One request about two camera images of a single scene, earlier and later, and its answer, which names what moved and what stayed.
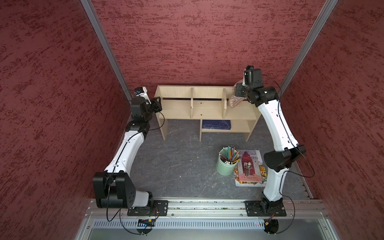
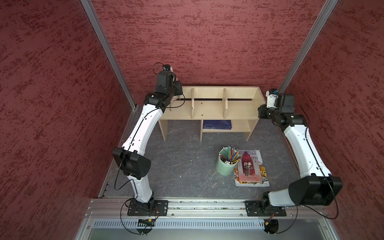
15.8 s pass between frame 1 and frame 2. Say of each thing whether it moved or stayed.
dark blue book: stayed
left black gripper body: moved
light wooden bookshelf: stayed
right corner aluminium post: stayed
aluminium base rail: stayed
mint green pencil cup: stayed
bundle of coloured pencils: stayed
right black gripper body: moved
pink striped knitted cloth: moved
